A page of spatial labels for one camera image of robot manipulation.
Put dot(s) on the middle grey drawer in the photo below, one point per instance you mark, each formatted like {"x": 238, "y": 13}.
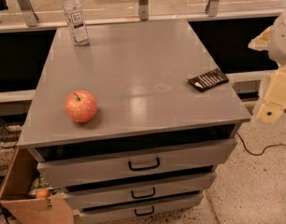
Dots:
{"x": 139, "y": 191}

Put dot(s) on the grey drawer cabinet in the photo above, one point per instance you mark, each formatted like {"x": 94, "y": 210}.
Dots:
{"x": 138, "y": 74}

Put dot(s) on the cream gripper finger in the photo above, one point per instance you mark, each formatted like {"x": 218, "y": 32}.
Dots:
{"x": 261, "y": 41}
{"x": 273, "y": 102}

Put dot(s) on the orange fruit in box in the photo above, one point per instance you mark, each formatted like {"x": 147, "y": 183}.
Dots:
{"x": 42, "y": 193}

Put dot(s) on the clear plastic water bottle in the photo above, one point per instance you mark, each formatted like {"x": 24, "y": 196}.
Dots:
{"x": 75, "y": 22}

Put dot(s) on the black rxbar chocolate bar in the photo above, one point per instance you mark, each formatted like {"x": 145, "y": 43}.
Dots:
{"x": 209, "y": 80}

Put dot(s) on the top grey drawer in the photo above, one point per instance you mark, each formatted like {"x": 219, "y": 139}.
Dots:
{"x": 93, "y": 169}

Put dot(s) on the metal railing frame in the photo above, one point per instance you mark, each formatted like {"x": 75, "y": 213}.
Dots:
{"x": 46, "y": 14}

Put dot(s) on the red apple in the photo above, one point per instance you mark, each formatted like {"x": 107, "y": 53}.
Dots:
{"x": 80, "y": 106}

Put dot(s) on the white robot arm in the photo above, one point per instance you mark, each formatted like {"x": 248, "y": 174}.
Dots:
{"x": 276, "y": 51}

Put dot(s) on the bottom grey drawer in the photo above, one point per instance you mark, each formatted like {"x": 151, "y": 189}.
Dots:
{"x": 141, "y": 209}

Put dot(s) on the grey drawer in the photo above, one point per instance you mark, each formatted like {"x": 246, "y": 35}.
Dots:
{"x": 141, "y": 209}
{"x": 93, "y": 169}
{"x": 139, "y": 191}

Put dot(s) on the cardboard box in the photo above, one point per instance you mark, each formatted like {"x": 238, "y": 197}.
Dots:
{"x": 15, "y": 197}

